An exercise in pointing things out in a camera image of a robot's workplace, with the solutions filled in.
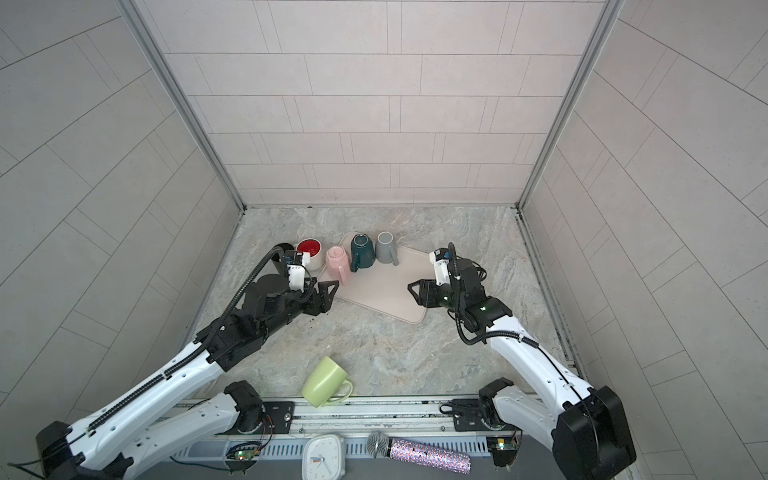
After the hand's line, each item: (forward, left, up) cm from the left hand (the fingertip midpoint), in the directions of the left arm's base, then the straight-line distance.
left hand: (336, 280), depth 72 cm
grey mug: (+20, -11, -14) cm, 27 cm away
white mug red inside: (+21, +13, -16) cm, 29 cm away
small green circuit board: (-33, +18, -17) cm, 42 cm away
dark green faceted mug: (+18, -3, -14) cm, 23 cm away
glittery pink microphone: (-31, -11, -16) cm, 37 cm away
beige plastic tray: (+11, -10, -24) cm, 28 cm away
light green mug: (-19, +2, -15) cm, 24 cm away
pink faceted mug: (+13, +3, -13) cm, 18 cm away
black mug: (+19, +21, -13) cm, 31 cm away
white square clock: (-34, +1, -17) cm, 38 cm away
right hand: (+2, -19, -8) cm, 21 cm away
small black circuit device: (-32, -40, -21) cm, 55 cm away
